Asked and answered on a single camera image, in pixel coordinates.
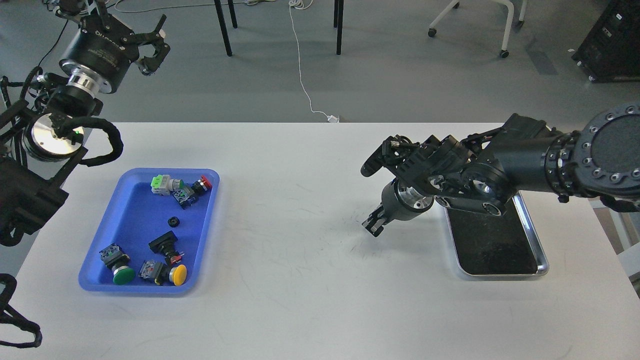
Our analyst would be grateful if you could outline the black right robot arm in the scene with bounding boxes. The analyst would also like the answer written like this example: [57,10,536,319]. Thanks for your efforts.
[360,102,640,237]

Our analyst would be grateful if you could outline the white cable on floor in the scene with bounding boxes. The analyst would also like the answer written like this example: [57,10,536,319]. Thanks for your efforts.
[114,0,340,123]

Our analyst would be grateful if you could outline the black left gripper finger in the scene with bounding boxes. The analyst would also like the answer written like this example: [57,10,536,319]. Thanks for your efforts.
[47,0,112,34]
[127,14,171,77]

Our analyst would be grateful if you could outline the yellow mushroom push button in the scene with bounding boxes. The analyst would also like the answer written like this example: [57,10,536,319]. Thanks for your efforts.
[137,259,188,287]

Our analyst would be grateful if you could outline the blue plastic tray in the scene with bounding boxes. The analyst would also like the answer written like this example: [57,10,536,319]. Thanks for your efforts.
[78,167,220,294]

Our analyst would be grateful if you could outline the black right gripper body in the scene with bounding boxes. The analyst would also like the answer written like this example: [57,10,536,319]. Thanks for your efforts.
[381,180,435,223]

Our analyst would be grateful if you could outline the silver metal tray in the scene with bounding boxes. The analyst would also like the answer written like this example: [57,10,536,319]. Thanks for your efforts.
[446,193,550,281]

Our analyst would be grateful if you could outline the black equipment case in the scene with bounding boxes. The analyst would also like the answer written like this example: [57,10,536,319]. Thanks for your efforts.
[571,0,640,84]

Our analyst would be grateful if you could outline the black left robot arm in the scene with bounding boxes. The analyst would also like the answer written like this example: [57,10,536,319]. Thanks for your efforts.
[1,0,170,248]

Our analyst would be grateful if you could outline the red push button switch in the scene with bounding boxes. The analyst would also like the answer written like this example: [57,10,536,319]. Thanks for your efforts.
[171,175,213,210]

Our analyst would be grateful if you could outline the green mushroom push button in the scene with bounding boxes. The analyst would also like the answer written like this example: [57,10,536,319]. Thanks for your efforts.
[99,243,136,286]

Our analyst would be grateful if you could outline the black push button switch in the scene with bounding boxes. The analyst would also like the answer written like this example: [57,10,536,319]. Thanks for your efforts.
[148,230,184,265]

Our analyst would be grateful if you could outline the green white push button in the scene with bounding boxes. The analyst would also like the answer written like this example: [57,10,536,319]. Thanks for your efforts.
[150,174,185,196]

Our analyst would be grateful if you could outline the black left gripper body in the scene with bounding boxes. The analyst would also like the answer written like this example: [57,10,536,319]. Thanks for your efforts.
[59,28,140,94]

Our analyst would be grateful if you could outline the black table legs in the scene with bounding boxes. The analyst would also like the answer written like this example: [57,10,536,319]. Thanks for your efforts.
[213,0,345,57]

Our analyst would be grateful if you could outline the white office chair base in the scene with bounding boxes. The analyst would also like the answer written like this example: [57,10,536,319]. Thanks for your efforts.
[426,0,530,59]

